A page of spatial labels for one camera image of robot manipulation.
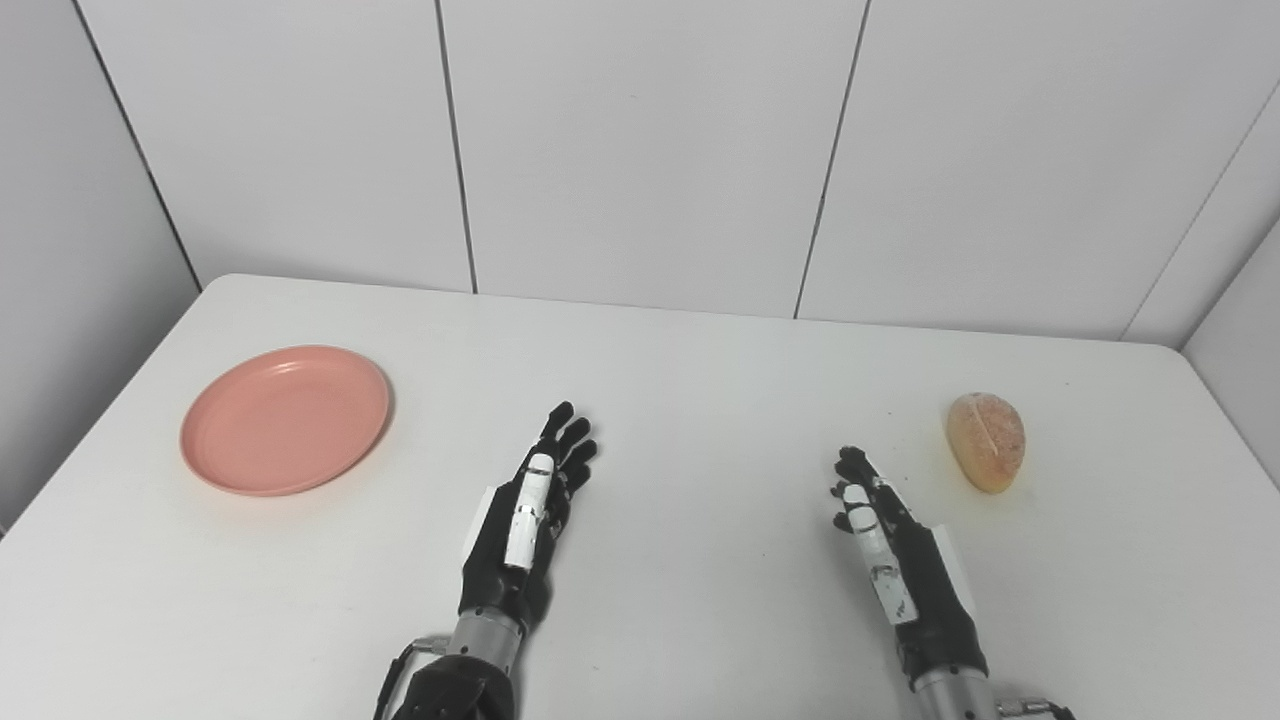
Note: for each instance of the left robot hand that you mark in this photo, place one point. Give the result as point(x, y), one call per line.
point(515, 545)

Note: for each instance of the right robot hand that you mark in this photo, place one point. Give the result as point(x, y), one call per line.
point(910, 570)

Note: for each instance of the bread roll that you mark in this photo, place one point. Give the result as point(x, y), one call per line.
point(986, 440)

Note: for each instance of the pink plate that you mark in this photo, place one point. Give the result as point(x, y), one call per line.
point(285, 420)

